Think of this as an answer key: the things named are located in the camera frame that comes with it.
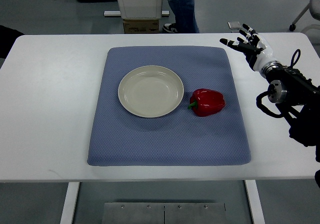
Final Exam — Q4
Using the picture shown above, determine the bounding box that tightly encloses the red bell pepper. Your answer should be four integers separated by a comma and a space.
187, 88, 226, 117

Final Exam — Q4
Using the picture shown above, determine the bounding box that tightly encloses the white table leg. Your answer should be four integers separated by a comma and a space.
60, 182, 80, 224
244, 180, 265, 224

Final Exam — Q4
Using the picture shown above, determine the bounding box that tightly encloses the white rolling chair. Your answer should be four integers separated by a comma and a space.
289, 0, 320, 37

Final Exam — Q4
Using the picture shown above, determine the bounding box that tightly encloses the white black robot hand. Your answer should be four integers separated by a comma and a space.
219, 23, 276, 75

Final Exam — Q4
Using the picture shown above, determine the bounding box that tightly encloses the blue quilted mat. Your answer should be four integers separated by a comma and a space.
87, 46, 251, 166

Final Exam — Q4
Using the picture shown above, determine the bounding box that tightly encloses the cream round plate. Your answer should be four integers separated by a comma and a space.
117, 65, 184, 118

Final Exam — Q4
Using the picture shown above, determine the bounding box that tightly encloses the grey floor plate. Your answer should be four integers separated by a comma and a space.
227, 21, 242, 30

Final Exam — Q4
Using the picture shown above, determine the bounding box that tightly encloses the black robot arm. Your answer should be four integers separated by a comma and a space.
256, 49, 320, 162

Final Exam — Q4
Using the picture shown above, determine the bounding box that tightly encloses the white left table leg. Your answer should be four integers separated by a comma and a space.
60, 182, 80, 224

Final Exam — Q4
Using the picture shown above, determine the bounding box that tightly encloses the white machine stand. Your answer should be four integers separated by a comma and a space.
104, 0, 170, 20

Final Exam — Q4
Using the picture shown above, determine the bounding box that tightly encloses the cardboard box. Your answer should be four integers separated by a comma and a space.
123, 19, 159, 34

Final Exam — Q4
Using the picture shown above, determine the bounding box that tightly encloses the person in jeans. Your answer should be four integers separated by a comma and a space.
162, 0, 200, 34

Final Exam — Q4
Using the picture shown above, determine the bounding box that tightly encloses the white right table leg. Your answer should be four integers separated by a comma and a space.
244, 180, 265, 224

